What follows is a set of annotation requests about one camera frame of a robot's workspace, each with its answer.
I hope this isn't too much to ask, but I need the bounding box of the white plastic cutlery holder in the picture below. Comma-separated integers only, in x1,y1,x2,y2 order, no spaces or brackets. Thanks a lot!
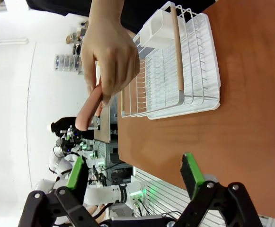
139,9,176,49

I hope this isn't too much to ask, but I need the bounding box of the person's bare hand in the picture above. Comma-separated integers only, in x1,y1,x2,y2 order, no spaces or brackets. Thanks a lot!
80,16,141,107

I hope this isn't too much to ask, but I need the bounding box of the small wooden side table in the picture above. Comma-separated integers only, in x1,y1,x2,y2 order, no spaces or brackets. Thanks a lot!
93,104,111,144

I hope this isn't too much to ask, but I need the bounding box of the clear plastic drawer organizer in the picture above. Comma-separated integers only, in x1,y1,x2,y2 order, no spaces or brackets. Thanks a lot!
54,53,81,72

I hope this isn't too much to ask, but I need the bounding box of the cluttered wall shelf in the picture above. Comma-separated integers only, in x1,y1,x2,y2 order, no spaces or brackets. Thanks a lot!
65,20,89,55

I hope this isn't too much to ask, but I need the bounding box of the white wire dish rack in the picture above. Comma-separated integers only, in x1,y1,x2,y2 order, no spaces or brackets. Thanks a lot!
120,0,221,118

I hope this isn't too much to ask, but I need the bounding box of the white slatted table base panel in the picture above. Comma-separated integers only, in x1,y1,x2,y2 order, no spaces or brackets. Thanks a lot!
132,165,275,227

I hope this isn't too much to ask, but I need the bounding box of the person's bare forearm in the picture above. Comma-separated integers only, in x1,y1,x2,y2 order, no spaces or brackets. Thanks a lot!
89,0,126,21

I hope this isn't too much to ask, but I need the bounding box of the person's black shirt torso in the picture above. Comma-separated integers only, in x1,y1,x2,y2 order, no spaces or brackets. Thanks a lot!
25,0,220,35

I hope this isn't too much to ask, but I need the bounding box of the pink sausage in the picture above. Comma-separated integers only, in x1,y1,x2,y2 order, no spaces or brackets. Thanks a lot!
75,83,104,131

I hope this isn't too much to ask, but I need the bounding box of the black-haired person in background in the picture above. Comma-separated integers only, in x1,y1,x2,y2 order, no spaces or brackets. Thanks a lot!
50,116,94,140

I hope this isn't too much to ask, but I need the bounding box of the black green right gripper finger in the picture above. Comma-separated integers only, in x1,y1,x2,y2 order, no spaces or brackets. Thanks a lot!
172,152,264,227

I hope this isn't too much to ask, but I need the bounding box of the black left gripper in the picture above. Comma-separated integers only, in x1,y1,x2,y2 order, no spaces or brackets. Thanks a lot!
18,125,100,227

